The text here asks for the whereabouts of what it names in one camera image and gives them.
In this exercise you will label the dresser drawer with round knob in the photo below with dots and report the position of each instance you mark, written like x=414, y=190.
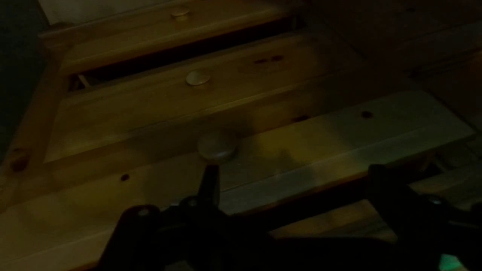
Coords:
x=150, y=106
x=150, y=35
x=325, y=145

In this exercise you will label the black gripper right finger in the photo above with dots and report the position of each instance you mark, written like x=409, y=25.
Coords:
x=426, y=231

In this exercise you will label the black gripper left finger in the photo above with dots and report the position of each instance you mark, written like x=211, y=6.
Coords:
x=137, y=235

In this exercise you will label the wooden pine dresser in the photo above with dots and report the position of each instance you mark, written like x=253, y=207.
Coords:
x=30, y=130

